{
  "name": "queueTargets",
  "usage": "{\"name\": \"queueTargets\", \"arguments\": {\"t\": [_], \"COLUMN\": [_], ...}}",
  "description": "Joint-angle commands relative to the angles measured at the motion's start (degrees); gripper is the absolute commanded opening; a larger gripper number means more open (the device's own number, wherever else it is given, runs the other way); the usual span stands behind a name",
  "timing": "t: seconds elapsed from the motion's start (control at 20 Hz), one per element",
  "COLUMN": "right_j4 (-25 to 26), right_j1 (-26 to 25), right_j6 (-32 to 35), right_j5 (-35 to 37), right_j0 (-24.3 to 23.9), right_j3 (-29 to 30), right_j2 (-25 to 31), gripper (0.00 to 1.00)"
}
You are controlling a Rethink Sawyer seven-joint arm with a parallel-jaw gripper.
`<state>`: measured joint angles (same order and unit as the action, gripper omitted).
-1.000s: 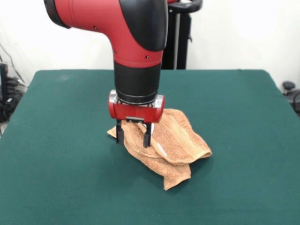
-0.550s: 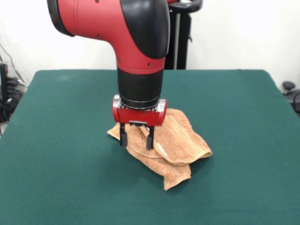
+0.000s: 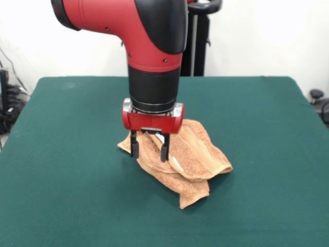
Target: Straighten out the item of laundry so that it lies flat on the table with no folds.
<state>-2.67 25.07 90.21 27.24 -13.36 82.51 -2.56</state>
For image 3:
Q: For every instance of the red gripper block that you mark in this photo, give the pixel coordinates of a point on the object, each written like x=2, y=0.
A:
x=151, y=123

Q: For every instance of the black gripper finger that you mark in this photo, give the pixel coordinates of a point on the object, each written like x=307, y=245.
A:
x=164, y=150
x=134, y=146

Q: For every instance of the tan terry towel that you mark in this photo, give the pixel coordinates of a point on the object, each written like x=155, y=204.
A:
x=195, y=167

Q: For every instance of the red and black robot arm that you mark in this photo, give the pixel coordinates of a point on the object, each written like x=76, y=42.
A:
x=133, y=33

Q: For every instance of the dark green table cloth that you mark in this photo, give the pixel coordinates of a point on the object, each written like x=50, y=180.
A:
x=77, y=167

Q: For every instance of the black electronics box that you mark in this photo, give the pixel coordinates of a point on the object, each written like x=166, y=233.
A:
x=4, y=103

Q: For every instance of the black office chair base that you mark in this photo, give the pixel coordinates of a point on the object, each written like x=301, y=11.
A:
x=320, y=103

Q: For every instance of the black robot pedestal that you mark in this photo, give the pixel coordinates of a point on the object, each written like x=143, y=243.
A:
x=198, y=46

